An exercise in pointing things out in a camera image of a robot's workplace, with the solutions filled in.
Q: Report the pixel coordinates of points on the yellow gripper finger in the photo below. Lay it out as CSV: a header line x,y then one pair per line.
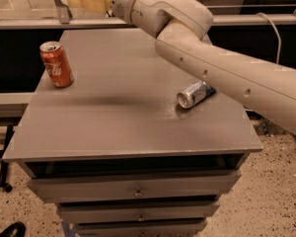
x,y
96,6

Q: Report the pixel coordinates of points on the red coke can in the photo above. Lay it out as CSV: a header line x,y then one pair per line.
x,y
56,64

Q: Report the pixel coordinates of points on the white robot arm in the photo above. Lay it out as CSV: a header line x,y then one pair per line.
x,y
179,28

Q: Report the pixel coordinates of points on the silver blue can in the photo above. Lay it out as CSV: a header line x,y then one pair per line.
x,y
193,94

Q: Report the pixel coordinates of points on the grey metal railing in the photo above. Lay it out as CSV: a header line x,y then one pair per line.
x,y
52,14

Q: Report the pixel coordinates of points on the grey drawer cabinet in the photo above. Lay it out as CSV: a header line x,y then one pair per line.
x,y
121,117

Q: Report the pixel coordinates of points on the top grey drawer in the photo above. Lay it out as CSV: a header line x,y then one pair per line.
x,y
124,187

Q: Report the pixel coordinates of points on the grey drawer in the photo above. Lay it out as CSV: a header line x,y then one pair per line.
x,y
141,229
139,212
124,187

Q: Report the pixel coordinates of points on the middle grey drawer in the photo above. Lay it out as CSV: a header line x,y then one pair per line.
x,y
139,212

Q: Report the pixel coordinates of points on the bottom grey drawer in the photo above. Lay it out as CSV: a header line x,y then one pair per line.
x,y
141,229

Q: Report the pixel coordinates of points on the black shoe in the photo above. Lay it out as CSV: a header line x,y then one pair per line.
x,y
17,229

